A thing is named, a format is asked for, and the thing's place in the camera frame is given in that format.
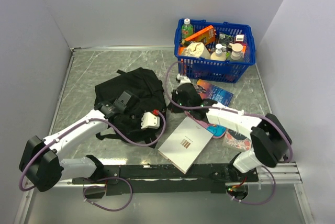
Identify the pink cartoon pencil case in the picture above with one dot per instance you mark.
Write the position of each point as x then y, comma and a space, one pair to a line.
217, 131

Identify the dark green packet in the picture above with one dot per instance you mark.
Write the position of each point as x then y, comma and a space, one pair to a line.
226, 40

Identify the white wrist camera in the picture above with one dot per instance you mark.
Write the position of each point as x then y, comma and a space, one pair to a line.
182, 79
150, 120

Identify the black student backpack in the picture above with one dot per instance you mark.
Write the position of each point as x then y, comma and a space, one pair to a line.
137, 91

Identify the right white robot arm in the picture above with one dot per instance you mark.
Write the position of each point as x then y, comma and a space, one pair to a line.
271, 143

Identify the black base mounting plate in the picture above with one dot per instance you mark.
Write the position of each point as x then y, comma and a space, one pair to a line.
166, 178

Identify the floral cover book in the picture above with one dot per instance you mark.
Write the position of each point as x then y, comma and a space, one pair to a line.
236, 141

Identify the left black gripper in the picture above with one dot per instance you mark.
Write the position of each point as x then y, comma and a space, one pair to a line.
138, 126

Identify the orange snack box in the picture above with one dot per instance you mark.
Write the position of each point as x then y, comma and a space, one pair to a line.
206, 36

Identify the white pump lotion bottle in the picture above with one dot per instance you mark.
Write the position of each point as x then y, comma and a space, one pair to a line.
219, 53

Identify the aluminium rail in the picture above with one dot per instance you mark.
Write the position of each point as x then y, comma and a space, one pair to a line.
282, 174

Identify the small white red box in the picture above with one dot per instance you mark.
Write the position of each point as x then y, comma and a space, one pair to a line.
239, 38

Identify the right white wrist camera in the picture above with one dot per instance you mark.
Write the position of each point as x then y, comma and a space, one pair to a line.
182, 79

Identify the green drink bottle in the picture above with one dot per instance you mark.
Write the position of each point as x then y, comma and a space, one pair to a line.
187, 28

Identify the white square notebook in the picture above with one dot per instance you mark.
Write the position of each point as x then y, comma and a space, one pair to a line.
185, 144

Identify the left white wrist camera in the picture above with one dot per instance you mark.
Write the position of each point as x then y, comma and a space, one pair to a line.
150, 120

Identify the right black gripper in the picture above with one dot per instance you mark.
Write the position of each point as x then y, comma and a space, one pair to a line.
175, 96

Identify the beige crumpled paper bag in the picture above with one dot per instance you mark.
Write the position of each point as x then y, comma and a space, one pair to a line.
196, 50

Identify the blue sunset cover book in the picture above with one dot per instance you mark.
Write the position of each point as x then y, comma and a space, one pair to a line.
207, 90

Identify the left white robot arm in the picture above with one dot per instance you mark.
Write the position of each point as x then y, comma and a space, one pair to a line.
43, 161

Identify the beige cap pump bottle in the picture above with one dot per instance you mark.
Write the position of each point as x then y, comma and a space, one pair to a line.
237, 52

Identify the blue plastic shopping basket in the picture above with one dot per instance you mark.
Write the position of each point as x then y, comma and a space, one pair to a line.
212, 70

